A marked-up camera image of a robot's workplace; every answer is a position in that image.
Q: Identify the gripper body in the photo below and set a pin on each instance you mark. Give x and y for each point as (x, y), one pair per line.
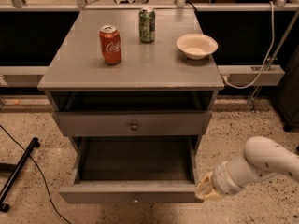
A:
(221, 179)

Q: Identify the grey drawer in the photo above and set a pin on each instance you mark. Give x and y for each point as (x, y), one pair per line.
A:
(153, 169)
(76, 124)

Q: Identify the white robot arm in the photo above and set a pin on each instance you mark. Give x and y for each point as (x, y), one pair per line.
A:
(261, 160)

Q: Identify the grey wooden drawer cabinet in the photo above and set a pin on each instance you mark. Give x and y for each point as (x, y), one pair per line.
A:
(152, 77)

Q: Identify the grey top drawer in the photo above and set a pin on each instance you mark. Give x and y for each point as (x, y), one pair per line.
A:
(76, 124)

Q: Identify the white paper bowl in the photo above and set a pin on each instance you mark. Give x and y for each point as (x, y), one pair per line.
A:
(197, 46)

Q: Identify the red cola can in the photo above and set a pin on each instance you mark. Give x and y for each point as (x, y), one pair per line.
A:
(110, 44)

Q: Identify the green soda can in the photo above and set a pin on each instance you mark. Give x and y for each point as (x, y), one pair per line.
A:
(146, 25)

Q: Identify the black stand leg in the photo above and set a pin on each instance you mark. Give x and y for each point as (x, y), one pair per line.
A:
(14, 171)

